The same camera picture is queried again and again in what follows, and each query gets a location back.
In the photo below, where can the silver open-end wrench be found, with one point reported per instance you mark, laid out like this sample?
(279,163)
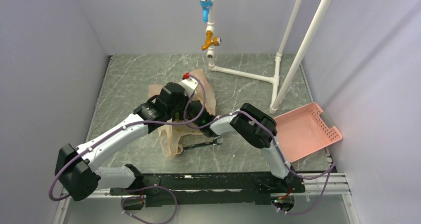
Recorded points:
(215,142)

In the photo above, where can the white PVC pipe frame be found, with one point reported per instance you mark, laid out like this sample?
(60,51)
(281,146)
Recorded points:
(256,23)

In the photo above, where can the pink plastic basket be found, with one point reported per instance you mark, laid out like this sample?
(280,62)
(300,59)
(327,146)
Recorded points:
(304,131)

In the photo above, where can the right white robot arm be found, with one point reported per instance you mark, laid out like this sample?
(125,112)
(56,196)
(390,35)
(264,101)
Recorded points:
(253,125)

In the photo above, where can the orange tap valve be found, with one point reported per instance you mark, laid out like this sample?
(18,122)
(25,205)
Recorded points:
(210,41)

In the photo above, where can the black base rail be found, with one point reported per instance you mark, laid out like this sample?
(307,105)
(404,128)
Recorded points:
(211,188)

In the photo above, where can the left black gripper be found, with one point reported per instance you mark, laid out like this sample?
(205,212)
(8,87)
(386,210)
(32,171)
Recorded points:
(180,111)

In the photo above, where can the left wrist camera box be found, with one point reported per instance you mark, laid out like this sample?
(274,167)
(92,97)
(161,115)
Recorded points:
(189,85)

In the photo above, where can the orange banana-print plastic bag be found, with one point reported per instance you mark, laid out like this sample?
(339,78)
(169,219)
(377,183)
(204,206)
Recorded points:
(172,137)

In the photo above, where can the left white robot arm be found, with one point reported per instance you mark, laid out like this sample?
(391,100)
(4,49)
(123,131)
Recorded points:
(79,169)

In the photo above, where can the blue tap valve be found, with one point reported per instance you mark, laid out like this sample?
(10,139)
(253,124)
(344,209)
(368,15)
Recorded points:
(206,5)

